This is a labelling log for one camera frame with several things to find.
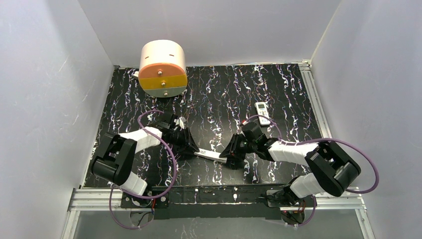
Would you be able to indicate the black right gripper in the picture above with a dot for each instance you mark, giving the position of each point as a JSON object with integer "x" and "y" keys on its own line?
{"x": 237, "y": 147}

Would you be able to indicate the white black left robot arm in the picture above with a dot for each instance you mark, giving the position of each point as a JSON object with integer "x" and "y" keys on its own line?
{"x": 114, "y": 155}

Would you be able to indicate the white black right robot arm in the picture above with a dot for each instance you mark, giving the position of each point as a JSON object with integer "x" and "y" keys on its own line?
{"x": 332, "y": 170}

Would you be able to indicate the cylindrical drawer box orange front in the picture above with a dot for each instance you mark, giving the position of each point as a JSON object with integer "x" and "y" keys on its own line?
{"x": 162, "y": 70}

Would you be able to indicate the white remote control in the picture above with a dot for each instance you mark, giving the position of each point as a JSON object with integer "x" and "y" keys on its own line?
{"x": 262, "y": 111}

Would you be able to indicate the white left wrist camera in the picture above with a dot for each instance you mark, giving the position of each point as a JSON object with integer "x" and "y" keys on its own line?
{"x": 181, "y": 122}

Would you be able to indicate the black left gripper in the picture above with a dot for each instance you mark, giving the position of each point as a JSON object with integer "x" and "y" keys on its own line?
{"x": 181, "y": 137}

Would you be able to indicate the long white rectangular block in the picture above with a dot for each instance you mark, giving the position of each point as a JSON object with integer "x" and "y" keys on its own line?
{"x": 211, "y": 155}

